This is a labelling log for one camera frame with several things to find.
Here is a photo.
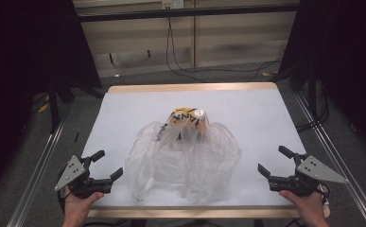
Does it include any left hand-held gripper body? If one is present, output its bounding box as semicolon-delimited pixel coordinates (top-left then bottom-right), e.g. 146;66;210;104
54;154;113;200

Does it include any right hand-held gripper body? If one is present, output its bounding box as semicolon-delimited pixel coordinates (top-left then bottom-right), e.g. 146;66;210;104
268;154;350;198

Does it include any clear plastic bag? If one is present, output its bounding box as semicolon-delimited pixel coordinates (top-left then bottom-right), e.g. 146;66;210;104
124;118;243;205

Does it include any person's left hand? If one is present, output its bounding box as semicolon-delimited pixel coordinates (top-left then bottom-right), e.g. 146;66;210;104
61;189;105;227

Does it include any person's right hand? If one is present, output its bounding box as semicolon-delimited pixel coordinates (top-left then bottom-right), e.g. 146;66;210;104
278;188;331;227

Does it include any black stand pole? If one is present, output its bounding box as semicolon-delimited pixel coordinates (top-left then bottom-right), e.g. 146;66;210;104
47;79;61;134

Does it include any yellow floor tape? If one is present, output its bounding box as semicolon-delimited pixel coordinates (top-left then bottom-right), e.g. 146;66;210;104
37;94;51;114

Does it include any black curtain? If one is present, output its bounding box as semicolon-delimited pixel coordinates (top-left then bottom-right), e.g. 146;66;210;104
278;0;366;160
0;0;103;203

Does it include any black horizontal bar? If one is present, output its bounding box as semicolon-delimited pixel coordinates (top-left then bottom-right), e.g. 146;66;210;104
76;3;301;23

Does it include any metal floor rail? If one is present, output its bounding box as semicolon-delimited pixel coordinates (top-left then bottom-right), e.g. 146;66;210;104
293;91;366;227
6;103;73;227

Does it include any bundle of black cables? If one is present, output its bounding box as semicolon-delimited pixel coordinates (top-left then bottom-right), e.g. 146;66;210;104
295;80;331;132

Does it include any black floor cable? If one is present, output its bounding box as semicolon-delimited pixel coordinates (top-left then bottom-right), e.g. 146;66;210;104
170;56;284;83

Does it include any black hanging cable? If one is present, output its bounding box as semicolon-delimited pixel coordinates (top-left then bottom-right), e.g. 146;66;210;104
165;17;207;83

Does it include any wall power outlet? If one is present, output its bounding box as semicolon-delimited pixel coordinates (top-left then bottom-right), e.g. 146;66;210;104
161;0;184;10

